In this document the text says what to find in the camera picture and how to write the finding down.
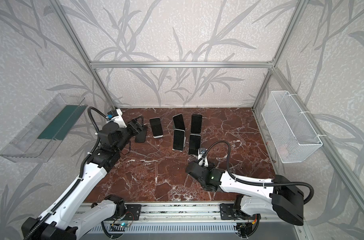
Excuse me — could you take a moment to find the black phone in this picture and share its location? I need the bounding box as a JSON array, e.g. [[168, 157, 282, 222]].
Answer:
[[188, 134, 201, 156], [135, 125, 148, 143], [190, 115, 202, 134], [173, 114, 185, 131]]

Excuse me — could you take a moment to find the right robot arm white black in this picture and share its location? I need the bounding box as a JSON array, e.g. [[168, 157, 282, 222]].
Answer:
[[185, 142, 315, 226]]

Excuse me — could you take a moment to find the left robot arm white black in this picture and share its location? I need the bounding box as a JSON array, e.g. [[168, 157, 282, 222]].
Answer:
[[21, 107, 144, 240]]

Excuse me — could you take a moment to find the phone with white edge far-left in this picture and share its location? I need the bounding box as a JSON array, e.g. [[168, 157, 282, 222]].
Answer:
[[150, 118, 164, 139]]

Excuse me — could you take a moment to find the green mat in tray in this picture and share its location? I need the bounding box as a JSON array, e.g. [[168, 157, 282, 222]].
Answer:
[[38, 105, 87, 141]]

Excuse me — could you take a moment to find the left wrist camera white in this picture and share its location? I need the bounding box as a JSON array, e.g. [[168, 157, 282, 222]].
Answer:
[[107, 109, 127, 128]]

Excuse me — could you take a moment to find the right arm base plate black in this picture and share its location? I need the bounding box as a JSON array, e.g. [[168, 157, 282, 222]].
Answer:
[[219, 202, 260, 221]]

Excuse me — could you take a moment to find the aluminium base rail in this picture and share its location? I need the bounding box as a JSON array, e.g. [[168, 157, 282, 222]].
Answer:
[[53, 201, 305, 224]]

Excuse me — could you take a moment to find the clear acrylic wall tray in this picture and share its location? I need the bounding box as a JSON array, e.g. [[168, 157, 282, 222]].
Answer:
[[0, 94, 88, 163]]

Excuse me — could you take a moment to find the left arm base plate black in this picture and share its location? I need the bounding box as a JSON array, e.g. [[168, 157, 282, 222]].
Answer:
[[111, 204, 142, 221]]

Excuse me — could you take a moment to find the white wire mesh basket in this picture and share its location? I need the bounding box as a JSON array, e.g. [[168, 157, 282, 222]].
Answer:
[[262, 91, 323, 164]]

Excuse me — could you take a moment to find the horizontal aluminium frame bar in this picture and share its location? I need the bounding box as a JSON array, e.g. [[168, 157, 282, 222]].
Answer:
[[90, 61, 273, 69]]

